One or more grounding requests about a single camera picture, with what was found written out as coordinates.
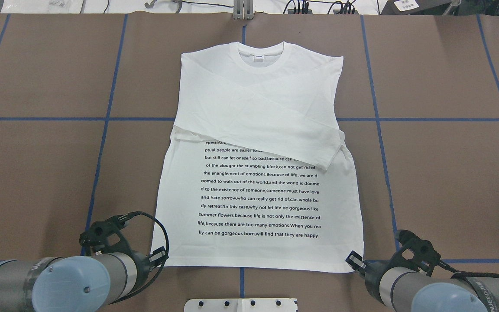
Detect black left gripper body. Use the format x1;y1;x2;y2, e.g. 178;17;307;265
144;246;168;273

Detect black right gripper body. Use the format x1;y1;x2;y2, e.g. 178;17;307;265
345;250;373;278

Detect white long-sleeve printed shirt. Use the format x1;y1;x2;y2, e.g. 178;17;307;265
156;42;364;273

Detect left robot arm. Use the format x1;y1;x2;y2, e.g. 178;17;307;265
0;247;168;312

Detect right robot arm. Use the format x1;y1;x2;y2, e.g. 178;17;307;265
346;251;499;312

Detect black power strip plugs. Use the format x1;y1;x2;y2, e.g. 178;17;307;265
282;0;359;15

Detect black box with label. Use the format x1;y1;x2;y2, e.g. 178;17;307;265
381;0;451;15

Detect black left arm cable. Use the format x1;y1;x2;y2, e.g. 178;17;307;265
107;211;170;304

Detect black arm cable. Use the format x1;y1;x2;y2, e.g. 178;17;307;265
107;211;170;304
449;264;499;286

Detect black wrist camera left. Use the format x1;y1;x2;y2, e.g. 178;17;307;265
79;211;140;256

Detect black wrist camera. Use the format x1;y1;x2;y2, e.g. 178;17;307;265
390;230;457;277
79;211;140;256

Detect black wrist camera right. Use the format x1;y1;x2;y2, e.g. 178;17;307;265
390;230;457;277

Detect white perforated base plate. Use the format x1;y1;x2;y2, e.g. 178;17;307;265
184;298;298;312

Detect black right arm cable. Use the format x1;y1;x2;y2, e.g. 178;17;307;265
449;264;499;286

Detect black background cable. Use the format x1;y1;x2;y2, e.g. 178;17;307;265
176;0;235;9

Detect grey aluminium post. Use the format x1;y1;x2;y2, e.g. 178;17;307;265
233;0;255;20

